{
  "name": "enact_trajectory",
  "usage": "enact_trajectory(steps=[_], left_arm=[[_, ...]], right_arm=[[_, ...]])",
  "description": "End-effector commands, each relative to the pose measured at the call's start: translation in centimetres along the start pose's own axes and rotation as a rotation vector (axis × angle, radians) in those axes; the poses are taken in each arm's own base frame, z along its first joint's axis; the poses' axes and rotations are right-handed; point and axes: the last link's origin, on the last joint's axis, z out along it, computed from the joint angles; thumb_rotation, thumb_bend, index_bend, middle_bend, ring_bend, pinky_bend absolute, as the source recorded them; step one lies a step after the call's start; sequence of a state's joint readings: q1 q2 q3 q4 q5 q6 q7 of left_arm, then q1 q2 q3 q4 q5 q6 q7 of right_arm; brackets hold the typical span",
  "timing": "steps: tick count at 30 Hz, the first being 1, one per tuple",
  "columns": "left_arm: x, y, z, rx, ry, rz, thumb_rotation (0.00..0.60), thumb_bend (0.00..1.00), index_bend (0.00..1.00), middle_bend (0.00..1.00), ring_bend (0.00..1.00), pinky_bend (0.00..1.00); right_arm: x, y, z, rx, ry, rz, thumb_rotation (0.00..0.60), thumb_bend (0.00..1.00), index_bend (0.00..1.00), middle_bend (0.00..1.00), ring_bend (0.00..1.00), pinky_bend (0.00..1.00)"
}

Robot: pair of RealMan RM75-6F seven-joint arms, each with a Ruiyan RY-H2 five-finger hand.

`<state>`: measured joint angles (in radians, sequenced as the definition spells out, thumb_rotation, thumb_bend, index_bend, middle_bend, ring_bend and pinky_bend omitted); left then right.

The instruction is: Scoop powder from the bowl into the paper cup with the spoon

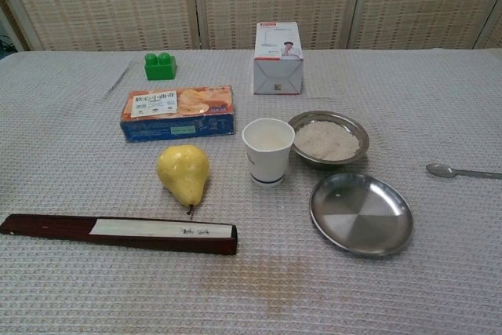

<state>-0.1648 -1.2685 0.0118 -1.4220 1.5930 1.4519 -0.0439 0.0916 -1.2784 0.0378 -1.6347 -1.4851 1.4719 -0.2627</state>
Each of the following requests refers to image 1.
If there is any metal spoon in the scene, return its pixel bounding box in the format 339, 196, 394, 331
425, 162, 502, 180

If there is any white paper cup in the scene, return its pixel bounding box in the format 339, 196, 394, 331
242, 118, 296, 188

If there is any white rice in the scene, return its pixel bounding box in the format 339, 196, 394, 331
293, 120, 361, 162

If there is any steel bowl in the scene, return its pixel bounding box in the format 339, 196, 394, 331
288, 110, 370, 166

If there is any flat steel plate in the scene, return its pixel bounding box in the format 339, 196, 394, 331
309, 172, 414, 258

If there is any yellow pear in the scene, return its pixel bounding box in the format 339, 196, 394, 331
156, 144, 211, 217

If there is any white red carton box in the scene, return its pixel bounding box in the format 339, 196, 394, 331
252, 21, 306, 96

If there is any orange blue cookie box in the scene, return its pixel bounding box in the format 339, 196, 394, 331
120, 84, 237, 144

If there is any green toy brick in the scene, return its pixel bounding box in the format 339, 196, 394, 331
144, 52, 177, 82

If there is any folded dark wooden fan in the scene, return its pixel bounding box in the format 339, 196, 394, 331
0, 213, 238, 256

